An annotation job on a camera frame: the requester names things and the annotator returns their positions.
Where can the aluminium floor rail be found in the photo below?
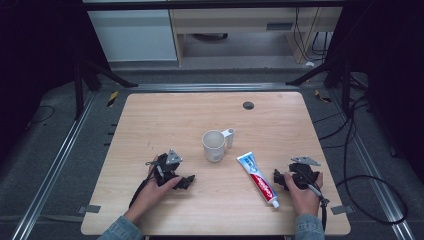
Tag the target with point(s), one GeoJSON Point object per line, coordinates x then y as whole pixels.
{"type": "Point", "coordinates": [213, 87]}
{"type": "Point", "coordinates": [53, 170]}
{"type": "Point", "coordinates": [373, 166]}

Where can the grey tape piece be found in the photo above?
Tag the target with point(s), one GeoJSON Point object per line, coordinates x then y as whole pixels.
{"type": "Point", "coordinates": [89, 209]}
{"type": "Point", "coordinates": [342, 209]}

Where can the black metal stand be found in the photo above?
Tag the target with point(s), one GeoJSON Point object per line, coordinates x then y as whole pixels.
{"type": "Point", "coordinates": [79, 86]}
{"type": "Point", "coordinates": [345, 83]}

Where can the person's left hand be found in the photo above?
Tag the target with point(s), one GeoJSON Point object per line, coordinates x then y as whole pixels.
{"type": "Point", "coordinates": [150, 196]}

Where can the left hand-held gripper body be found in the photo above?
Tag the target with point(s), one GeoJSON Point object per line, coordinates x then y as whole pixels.
{"type": "Point", "coordinates": [165, 168]}

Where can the white cup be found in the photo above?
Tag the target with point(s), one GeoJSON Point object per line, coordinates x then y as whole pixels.
{"type": "Point", "coordinates": [215, 144]}

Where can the toothpaste tube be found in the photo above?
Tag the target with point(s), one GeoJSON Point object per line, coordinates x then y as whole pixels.
{"type": "Point", "coordinates": [259, 180]}

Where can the small white plug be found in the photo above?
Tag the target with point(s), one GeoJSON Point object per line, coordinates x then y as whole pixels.
{"type": "Point", "coordinates": [310, 64]}

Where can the yellow black tape strip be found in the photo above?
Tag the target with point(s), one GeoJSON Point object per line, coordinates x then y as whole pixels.
{"type": "Point", "coordinates": [322, 97]}
{"type": "Point", "coordinates": [112, 98]}

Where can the white cabinet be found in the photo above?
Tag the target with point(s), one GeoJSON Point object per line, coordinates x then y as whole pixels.
{"type": "Point", "coordinates": [132, 35]}

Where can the person's right hand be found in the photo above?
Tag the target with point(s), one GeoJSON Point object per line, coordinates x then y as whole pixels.
{"type": "Point", "coordinates": [304, 199]}

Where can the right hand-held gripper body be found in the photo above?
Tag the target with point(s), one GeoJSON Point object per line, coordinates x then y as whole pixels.
{"type": "Point", "coordinates": [302, 173]}

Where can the small black round cap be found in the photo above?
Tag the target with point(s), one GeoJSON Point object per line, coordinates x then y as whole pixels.
{"type": "Point", "coordinates": [248, 105]}

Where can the light wooden desk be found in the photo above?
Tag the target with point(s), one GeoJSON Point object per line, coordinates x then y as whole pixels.
{"type": "Point", "coordinates": [233, 20]}

